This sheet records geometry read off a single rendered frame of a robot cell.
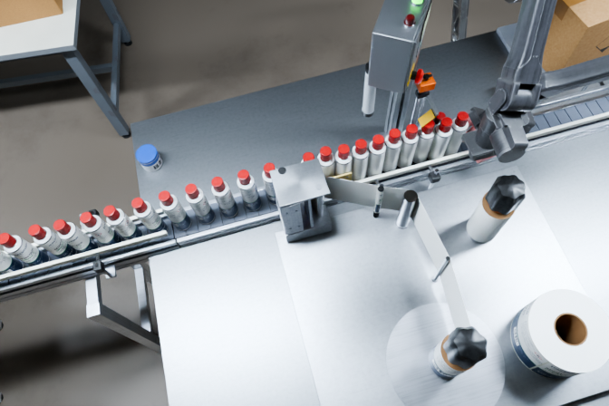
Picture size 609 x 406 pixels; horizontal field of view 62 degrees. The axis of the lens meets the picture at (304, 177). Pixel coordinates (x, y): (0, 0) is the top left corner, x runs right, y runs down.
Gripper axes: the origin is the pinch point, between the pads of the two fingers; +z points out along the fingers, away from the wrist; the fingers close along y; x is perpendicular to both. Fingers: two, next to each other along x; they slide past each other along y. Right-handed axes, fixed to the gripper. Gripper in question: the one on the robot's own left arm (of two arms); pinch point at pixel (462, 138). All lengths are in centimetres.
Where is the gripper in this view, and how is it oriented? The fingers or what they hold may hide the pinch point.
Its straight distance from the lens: 168.5
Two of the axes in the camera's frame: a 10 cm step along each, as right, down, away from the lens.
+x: 7.8, 0.8, 6.2
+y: 2.6, 8.5, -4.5
